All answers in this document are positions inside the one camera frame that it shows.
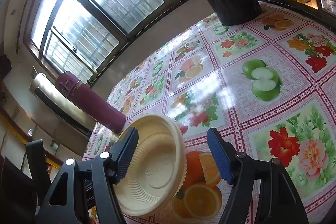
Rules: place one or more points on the window with metal bars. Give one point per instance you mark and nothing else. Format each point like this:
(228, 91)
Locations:
(85, 36)

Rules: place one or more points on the maroon thermos bottle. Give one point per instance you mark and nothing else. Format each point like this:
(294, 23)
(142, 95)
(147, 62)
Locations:
(88, 101)

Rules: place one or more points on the white standing air conditioner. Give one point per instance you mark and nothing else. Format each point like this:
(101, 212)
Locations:
(46, 91)

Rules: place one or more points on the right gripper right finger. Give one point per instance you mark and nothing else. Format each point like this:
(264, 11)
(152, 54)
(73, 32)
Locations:
(279, 201)

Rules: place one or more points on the beige ribbed disposable bowl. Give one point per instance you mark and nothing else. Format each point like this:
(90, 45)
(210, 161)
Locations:
(157, 169)

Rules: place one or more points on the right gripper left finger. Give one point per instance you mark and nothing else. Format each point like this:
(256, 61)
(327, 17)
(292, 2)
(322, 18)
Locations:
(66, 200)

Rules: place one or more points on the floral fruit plastic tablecloth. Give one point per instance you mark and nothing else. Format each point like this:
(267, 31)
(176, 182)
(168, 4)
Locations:
(267, 86)

